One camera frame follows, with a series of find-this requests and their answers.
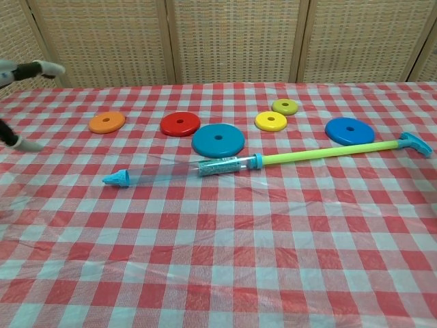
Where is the red checkered plastic tablecloth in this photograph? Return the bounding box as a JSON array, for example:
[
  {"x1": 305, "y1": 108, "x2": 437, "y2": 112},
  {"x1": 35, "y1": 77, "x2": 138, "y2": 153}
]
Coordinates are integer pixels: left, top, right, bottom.
[{"x1": 0, "y1": 81, "x2": 437, "y2": 328}]

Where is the green and blue water pump toy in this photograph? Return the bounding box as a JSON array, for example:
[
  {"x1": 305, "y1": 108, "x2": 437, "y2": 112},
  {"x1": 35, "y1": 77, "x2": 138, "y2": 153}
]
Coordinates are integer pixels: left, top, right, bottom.
[{"x1": 102, "y1": 132, "x2": 434, "y2": 189}]

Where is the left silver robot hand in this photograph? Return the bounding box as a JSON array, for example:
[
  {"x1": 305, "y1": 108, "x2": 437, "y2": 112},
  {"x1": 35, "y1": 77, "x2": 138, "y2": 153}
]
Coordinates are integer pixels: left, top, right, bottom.
[{"x1": 0, "y1": 59, "x2": 67, "y2": 152}]

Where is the red plastic ring disc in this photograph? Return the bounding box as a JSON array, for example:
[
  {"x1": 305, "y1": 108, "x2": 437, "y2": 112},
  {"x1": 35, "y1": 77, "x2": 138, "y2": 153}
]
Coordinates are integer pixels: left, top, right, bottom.
[{"x1": 159, "y1": 113, "x2": 201, "y2": 138}]

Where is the orange plastic ring disc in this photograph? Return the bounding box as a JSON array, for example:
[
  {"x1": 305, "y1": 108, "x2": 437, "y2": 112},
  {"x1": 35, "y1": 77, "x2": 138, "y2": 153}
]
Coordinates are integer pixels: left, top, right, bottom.
[{"x1": 88, "y1": 111, "x2": 126, "y2": 135}]

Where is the yellow plastic ring disc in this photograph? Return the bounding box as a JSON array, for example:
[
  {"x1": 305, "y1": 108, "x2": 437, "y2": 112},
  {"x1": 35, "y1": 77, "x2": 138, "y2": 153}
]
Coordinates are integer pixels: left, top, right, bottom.
[{"x1": 255, "y1": 111, "x2": 288, "y2": 133}]

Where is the olive green ring disc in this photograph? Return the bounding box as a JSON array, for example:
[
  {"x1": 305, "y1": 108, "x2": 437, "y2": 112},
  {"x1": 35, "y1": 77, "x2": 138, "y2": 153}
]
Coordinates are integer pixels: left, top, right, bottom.
[{"x1": 271, "y1": 98, "x2": 299, "y2": 116}]

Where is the woven wooden screen panel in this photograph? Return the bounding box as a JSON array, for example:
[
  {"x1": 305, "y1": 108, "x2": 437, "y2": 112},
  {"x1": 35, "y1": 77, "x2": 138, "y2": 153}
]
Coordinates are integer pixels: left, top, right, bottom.
[
  {"x1": 290, "y1": 0, "x2": 437, "y2": 84},
  {"x1": 0, "y1": 0, "x2": 64, "y2": 100},
  {"x1": 408, "y1": 25, "x2": 437, "y2": 83},
  {"x1": 26, "y1": 0, "x2": 178, "y2": 88},
  {"x1": 166, "y1": 0, "x2": 310, "y2": 85}
]

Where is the blue plastic ring disc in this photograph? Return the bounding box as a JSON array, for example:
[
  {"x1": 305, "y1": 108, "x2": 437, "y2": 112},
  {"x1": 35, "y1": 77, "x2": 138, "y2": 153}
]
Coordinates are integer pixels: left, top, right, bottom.
[{"x1": 324, "y1": 117, "x2": 376, "y2": 147}]

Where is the large teal ring disc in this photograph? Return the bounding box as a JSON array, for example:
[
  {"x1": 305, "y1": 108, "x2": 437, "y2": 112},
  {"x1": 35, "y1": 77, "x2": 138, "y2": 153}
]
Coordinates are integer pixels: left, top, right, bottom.
[{"x1": 191, "y1": 123, "x2": 246, "y2": 159}]

